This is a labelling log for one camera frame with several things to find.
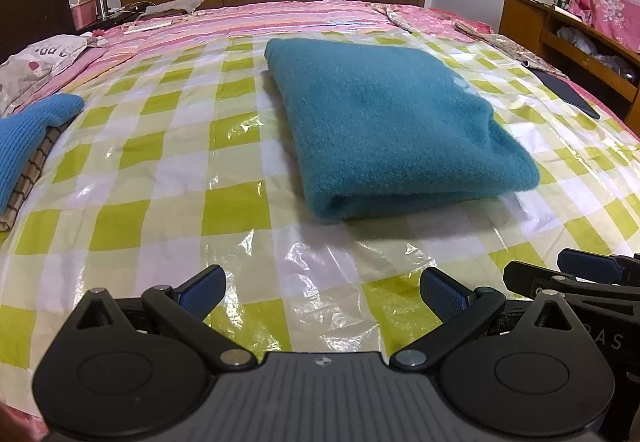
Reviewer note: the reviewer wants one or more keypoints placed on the steel thermos bottle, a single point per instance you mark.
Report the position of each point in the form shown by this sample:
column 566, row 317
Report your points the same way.
column 102, row 10

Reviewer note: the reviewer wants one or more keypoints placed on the pink striped bedspread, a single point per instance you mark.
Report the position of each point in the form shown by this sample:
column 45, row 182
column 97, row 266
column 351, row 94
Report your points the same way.
column 108, row 49

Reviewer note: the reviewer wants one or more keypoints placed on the wooden side cabinet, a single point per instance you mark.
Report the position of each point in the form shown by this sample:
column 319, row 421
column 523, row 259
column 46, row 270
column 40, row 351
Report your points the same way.
column 536, row 26

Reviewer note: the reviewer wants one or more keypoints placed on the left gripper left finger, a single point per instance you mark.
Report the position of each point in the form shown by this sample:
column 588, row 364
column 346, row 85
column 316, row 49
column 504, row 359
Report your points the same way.
column 179, row 313

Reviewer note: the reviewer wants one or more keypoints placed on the dark wooden headboard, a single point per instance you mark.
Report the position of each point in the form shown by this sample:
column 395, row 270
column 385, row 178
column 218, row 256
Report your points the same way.
column 23, row 22

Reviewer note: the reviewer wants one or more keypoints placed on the grey cloth on nightstand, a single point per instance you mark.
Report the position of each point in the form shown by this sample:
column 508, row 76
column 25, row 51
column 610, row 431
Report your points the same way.
column 174, row 7

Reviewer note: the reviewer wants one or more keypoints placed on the dark navy flat object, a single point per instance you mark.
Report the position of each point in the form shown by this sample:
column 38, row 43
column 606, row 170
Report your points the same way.
column 564, row 91

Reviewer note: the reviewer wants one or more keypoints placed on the bright blue folded sweater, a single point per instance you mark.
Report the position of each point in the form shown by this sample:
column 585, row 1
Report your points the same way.
column 22, row 133

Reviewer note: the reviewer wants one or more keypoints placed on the pink floral bedding pile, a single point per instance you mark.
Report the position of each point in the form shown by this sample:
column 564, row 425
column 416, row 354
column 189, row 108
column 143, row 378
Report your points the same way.
column 617, row 19

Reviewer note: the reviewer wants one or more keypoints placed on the pink storage box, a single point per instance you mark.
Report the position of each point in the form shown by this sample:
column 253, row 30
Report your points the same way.
column 83, row 13

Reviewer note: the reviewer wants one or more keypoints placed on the beige striped folded garment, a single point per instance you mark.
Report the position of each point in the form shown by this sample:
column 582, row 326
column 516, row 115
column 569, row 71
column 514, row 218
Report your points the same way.
column 29, row 176

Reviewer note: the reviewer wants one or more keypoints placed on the teal fuzzy sweater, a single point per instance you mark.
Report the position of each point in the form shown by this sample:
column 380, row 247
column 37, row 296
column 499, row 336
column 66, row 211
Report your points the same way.
column 389, row 130

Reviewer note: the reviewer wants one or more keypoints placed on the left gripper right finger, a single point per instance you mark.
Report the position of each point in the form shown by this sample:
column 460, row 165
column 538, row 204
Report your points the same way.
column 464, row 313

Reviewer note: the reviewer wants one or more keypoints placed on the grey pillow pink dots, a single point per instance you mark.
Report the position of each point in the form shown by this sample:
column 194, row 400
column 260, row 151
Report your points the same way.
column 44, row 67

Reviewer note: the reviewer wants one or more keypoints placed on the floral patterned cloth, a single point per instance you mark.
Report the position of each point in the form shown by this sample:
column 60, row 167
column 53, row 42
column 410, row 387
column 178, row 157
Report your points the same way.
column 512, row 49

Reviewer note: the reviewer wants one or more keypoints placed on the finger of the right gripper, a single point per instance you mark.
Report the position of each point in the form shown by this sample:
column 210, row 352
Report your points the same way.
column 603, row 269
column 528, row 280

